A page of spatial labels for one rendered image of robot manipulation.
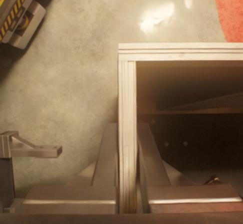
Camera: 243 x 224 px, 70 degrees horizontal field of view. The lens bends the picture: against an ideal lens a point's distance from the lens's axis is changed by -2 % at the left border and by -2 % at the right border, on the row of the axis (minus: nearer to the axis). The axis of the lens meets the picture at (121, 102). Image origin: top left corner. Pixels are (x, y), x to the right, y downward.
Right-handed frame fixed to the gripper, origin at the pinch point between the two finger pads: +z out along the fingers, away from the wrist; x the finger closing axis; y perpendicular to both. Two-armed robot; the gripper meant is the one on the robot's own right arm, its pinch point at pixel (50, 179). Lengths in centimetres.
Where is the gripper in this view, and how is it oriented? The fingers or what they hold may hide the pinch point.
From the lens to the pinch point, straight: 36.0
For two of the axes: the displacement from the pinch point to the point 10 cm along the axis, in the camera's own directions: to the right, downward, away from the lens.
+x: -0.1, -10.0, -0.9
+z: 10.0, -0.1, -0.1
